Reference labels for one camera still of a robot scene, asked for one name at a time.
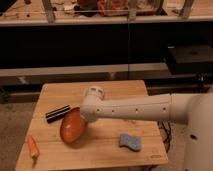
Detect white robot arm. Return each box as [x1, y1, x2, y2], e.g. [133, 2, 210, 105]
[80, 86, 213, 171]

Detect long shelf bench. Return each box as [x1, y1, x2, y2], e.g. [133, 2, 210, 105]
[0, 0, 213, 27]

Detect black cables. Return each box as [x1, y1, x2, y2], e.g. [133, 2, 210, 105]
[157, 120, 174, 154]

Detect black striped rectangular block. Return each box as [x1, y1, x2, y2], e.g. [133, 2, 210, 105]
[45, 105, 71, 123]

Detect blue sponge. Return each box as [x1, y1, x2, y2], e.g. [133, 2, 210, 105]
[119, 133, 141, 152]

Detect orange ceramic bowl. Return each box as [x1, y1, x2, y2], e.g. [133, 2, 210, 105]
[60, 107, 86, 143]

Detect wooden table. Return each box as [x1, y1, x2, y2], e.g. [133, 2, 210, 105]
[15, 82, 168, 171]

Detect orange carrot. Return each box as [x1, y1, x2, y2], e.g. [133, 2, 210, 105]
[26, 135, 40, 162]

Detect black box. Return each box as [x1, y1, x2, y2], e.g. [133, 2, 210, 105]
[165, 45, 213, 74]

